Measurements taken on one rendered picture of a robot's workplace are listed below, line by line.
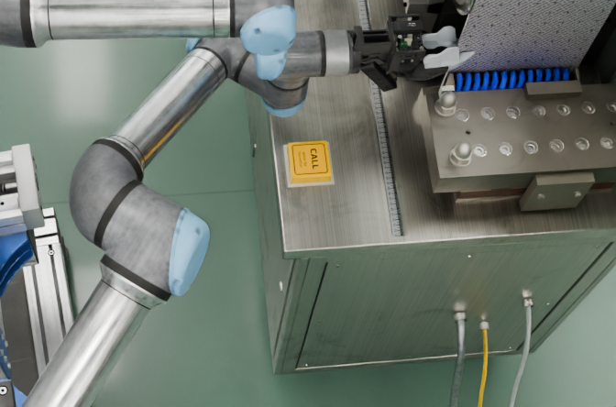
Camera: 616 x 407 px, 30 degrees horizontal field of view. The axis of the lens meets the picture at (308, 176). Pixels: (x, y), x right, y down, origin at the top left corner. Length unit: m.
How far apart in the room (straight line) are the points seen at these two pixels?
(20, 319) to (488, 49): 1.26
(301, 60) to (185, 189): 1.19
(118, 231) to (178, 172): 1.32
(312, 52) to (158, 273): 0.44
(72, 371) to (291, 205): 0.51
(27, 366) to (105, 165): 0.97
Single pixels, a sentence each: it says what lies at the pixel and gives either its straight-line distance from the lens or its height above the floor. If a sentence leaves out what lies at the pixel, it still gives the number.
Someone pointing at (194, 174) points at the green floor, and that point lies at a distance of 2.98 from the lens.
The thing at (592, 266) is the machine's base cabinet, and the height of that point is 0.70.
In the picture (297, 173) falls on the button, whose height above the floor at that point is 0.92.
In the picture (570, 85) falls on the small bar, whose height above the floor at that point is 1.05.
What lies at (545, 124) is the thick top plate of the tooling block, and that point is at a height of 1.03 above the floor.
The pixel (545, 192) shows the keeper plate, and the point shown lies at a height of 0.99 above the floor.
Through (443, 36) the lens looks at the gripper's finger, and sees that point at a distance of 1.91.
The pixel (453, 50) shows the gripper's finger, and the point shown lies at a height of 1.14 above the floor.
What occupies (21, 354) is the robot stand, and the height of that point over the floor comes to 0.21.
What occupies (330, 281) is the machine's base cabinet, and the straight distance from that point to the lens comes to 2.12.
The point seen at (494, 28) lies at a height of 1.17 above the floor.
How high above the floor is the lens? 2.70
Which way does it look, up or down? 64 degrees down
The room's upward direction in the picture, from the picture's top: 12 degrees clockwise
